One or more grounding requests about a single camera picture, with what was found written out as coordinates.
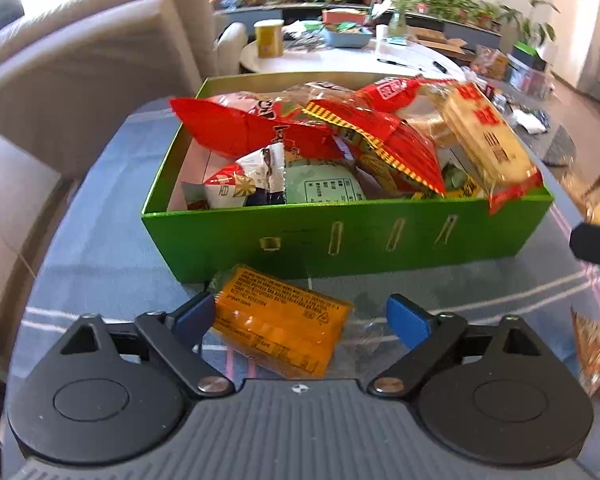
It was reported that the small green yellow packet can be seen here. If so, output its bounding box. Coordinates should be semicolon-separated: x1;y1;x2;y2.
442;162;484;200

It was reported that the large-leaf floor plant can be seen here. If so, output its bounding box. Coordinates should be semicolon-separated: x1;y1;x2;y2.
500;0;561;46

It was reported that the glass vase with plant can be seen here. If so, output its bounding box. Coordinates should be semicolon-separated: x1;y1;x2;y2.
387;0;416;39

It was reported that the green cardboard box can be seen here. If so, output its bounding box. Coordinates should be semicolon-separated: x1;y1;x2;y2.
141;72;555;283

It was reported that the red yellow-trimmed snack packet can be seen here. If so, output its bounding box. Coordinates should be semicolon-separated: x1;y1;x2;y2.
304;100;447;197

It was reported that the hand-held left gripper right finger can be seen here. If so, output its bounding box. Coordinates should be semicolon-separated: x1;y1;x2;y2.
367;294;563;401

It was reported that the blue basket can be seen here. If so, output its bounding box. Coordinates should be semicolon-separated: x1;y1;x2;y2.
325;25;375;49

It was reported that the crumpled clear plastic bag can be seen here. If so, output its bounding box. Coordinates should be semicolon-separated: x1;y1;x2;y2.
562;175;600;222

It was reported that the white round table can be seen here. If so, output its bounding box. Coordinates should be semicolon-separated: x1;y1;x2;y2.
240;35;463;83

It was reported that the small green storage box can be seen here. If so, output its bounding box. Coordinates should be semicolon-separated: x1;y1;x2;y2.
511;42;549;71

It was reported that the red packet white label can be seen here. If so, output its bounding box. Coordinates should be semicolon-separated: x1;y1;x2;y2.
355;77;456;112

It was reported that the white paper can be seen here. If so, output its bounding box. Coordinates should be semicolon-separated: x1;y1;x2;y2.
510;110;551;135

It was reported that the red box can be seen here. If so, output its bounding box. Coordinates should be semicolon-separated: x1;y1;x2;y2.
322;9;368;26

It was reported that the pale green snack packet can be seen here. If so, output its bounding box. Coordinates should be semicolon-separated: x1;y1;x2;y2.
284;162;366;206

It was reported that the beige sofa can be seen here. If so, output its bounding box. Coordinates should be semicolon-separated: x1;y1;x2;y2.
0;0;248;181

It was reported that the clear pastry packet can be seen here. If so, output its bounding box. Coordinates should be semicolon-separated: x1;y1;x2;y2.
285;82;362;107

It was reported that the grey television cabinet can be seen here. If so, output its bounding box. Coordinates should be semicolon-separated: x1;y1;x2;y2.
215;2;503;51

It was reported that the yellow canister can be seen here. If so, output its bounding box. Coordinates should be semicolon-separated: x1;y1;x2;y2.
254;19;285;58

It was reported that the orange snack packet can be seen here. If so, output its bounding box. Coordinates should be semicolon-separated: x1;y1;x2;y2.
210;264;353;380

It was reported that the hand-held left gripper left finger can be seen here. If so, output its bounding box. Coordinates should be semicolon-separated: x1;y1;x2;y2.
60;291;233;400

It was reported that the large red snack bag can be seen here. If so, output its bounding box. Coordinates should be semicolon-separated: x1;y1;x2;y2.
170;94;342;162

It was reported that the dark round coffee table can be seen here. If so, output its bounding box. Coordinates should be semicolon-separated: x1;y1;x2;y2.
480;80;579;167

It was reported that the small white red packet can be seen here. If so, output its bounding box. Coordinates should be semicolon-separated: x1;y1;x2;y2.
202;142;287;209

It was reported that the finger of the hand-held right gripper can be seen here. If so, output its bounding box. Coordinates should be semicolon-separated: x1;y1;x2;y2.
569;224;600;273

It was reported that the open cardboard box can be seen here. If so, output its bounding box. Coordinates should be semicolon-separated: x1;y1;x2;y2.
415;27;469;56

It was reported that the clear plastic storage box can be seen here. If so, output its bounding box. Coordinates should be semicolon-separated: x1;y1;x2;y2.
507;55;554;99

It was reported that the clear mottled snack packet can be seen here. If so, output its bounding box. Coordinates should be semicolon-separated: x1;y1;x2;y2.
571;307;600;401

